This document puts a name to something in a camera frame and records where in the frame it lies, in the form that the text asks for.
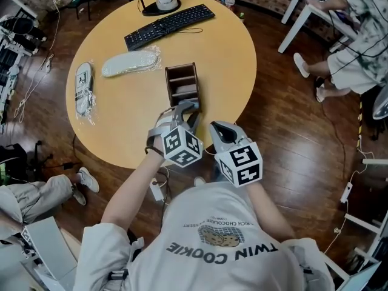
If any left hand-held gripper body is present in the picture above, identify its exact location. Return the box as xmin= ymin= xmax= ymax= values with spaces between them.
xmin=147 ymin=105 xmax=204 ymax=168

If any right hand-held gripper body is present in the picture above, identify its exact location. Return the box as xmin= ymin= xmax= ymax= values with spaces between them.
xmin=213 ymin=129 xmax=263 ymax=189

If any person's right forearm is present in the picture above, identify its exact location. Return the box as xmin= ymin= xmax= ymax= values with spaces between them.
xmin=246 ymin=179 xmax=296 ymax=241

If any person's left forearm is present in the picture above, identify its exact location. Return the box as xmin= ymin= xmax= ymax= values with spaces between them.
xmin=100 ymin=150 xmax=166 ymax=226

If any person's left hand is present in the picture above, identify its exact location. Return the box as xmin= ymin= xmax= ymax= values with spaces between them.
xmin=150 ymin=134 xmax=165 ymax=151

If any brown wooden desk organizer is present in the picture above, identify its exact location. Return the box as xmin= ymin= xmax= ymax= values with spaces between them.
xmin=164 ymin=62 xmax=203 ymax=113

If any white power strip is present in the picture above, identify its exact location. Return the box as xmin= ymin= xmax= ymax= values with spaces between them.
xmin=339 ymin=182 xmax=354 ymax=204
xmin=149 ymin=178 xmax=166 ymax=202

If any plain white wrapped slipper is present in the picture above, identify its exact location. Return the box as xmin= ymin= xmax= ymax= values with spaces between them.
xmin=100 ymin=47 xmax=163 ymax=79

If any black keyboard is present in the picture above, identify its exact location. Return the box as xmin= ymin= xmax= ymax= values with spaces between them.
xmin=124 ymin=4 xmax=216 ymax=52

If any person's white printed t-shirt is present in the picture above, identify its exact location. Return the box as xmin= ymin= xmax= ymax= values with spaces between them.
xmin=72 ymin=181 xmax=336 ymax=291

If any printed white wrapped slipper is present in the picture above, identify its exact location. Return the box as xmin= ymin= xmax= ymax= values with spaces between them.
xmin=73 ymin=61 xmax=98 ymax=124

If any black oval monitor base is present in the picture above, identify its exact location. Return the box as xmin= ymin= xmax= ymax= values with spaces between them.
xmin=141 ymin=0 xmax=182 ymax=18

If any white tape roll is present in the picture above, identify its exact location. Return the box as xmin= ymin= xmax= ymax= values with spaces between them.
xmin=155 ymin=0 xmax=179 ymax=12

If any black office chair base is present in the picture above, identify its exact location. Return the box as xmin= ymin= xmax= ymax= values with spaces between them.
xmin=28 ymin=139 xmax=82 ymax=175

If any white side table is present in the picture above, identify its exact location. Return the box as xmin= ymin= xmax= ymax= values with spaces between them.
xmin=278 ymin=0 xmax=361 ymax=55

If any white floor fan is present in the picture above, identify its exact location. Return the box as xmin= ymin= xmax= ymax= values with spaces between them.
xmin=371 ymin=84 xmax=388 ymax=121

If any white panel furniture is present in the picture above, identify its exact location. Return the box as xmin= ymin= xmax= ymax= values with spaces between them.
xmin=19 ymin=216 xmax=80 ymax=291

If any white metal rack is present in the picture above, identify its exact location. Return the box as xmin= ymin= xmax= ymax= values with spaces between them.
xmin=0 ymin=0 xmax=40 ymax=124

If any dark wrist bracelet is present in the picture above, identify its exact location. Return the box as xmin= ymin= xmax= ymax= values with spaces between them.
xmin=144 ymin=145 xmax=165 ymax=156

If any white shelf frame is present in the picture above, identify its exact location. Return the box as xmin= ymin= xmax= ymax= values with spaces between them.
xmin=344 ymin=158 xmax=388 ymax=272

